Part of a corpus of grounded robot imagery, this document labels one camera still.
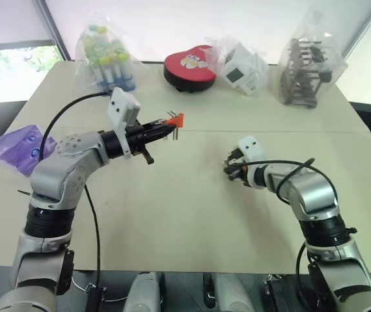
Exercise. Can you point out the black metal bracket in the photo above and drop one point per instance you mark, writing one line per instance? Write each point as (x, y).
(271, 294)

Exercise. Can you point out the orange hex key holder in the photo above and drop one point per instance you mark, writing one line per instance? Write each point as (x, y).
(179, 121)

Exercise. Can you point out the dark brown slotted rack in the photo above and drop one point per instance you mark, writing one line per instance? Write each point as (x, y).
(302, 78)

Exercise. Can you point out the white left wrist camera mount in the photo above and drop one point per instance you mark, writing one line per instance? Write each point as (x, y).
(120, 104)

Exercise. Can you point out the white boxy device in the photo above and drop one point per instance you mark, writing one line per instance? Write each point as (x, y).
(241, 70)

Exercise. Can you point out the tall clear plastic bag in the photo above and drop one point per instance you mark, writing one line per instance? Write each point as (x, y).
(332, 68)

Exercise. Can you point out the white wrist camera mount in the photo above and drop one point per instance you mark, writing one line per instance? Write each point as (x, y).
(253, 149)
(120, 104)

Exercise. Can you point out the clear crumpled plastic bag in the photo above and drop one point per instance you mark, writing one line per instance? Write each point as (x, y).
(219, 52)

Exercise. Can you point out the dark window frame post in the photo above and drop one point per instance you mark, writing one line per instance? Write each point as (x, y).
(55, 29)

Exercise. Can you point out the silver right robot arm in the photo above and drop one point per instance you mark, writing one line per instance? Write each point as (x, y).
(315, 195)

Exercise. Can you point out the purple plastic bag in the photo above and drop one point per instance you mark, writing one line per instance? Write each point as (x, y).
(19, 144)

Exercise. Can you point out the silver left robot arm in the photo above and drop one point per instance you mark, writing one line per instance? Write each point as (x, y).
(62, 152)

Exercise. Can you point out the clear bag of capped tubes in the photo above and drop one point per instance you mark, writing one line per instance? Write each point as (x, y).
(107, 55)

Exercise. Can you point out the red heart-shaped box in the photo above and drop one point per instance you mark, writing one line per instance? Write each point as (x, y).
(179, 63)

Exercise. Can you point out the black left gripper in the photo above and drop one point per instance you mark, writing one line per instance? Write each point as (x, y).
(135, 136)

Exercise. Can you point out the grey rounded shape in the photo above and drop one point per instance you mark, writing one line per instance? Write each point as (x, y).
(232, 292)
(143, 292)

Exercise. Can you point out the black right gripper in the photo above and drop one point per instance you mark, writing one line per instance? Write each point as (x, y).
(237, 162)

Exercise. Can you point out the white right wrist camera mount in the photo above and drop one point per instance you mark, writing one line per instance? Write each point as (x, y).
(253, 149)

